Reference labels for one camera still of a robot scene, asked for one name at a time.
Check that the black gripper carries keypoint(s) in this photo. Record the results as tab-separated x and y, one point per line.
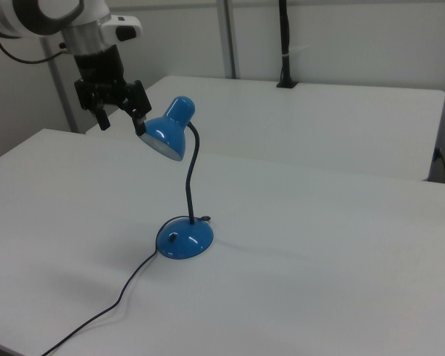
100	70

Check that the blue gooseneck desk lamp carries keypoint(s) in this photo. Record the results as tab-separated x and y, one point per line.
181	241

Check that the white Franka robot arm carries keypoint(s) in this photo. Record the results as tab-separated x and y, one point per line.
85	35

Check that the black clamped pole stand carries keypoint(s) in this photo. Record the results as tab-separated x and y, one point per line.
286	44

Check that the grey metal partition post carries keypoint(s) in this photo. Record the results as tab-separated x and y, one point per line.
61	92
228	37

